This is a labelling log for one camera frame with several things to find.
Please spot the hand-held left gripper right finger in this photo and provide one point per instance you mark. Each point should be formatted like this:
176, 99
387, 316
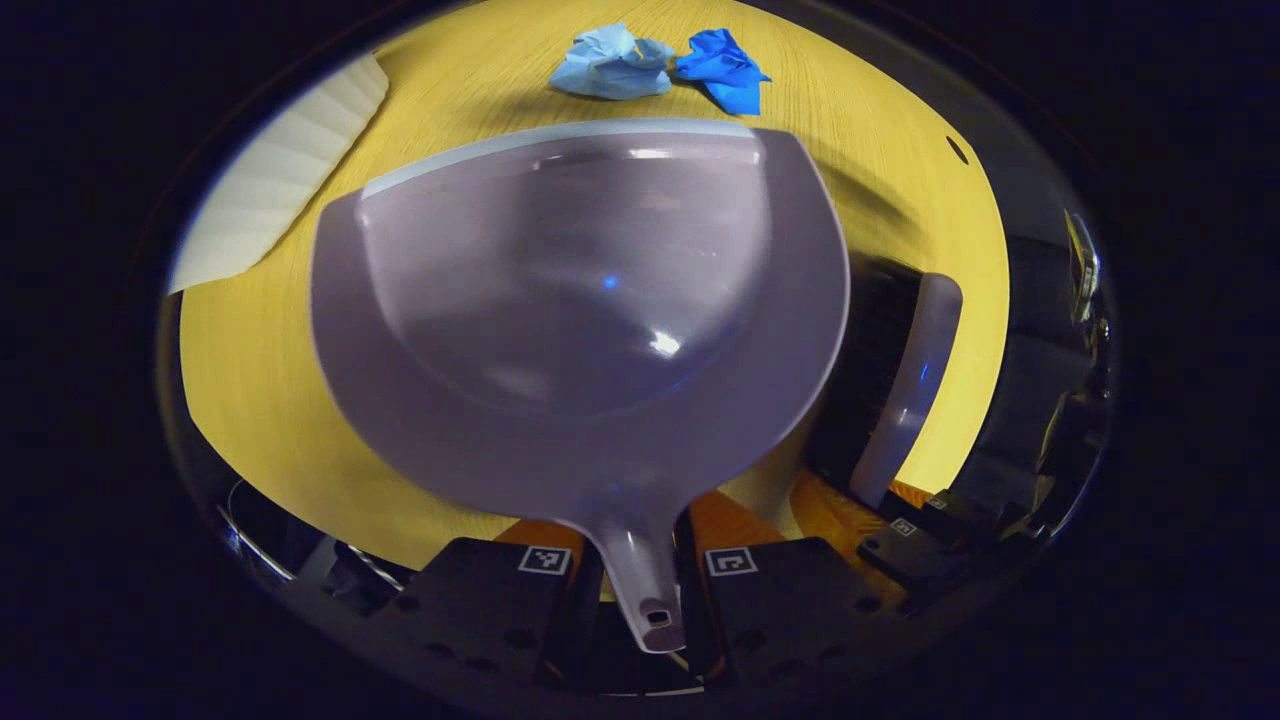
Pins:
790, 600

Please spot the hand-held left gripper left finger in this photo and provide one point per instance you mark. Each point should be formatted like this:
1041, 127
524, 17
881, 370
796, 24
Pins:
490, 600

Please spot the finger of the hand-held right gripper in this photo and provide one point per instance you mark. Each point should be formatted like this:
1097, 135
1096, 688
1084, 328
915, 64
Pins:
900, 550
965, 515

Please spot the small purple broom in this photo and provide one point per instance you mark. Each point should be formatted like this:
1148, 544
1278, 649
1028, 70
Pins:
915, 380

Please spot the purple plastic dustpan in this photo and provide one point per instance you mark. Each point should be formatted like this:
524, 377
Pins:
580, 300

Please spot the dark blue paper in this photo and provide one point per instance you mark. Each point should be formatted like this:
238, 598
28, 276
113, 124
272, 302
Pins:
725, 70

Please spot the white ribbed garbage bin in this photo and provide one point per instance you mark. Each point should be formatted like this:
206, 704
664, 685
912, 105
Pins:
290, 170

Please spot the light blue paper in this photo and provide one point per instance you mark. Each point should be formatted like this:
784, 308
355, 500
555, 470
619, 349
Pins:
610, 65

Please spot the wooden desktop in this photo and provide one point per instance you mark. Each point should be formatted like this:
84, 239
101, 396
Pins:
880, 160

